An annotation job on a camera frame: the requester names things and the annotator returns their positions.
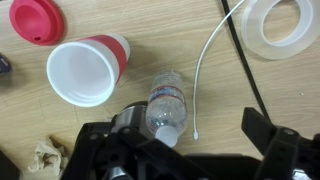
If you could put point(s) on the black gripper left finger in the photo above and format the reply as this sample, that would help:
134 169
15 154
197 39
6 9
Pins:
133 160

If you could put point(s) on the crumpled brown paper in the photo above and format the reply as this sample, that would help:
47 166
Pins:
46 158

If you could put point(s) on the white cup with red sleeve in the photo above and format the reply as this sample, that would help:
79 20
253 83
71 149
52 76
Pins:
83 73

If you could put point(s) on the black landfill only bin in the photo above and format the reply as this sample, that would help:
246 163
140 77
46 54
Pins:
7 168

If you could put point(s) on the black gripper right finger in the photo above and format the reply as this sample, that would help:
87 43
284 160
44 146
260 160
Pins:
286 153

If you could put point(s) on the clear plastic water bottle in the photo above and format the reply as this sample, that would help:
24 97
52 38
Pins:
166 106

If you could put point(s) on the clear tape roll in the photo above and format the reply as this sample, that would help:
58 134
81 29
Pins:
253 33

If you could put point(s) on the red cup lid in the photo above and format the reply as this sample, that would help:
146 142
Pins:
35 20

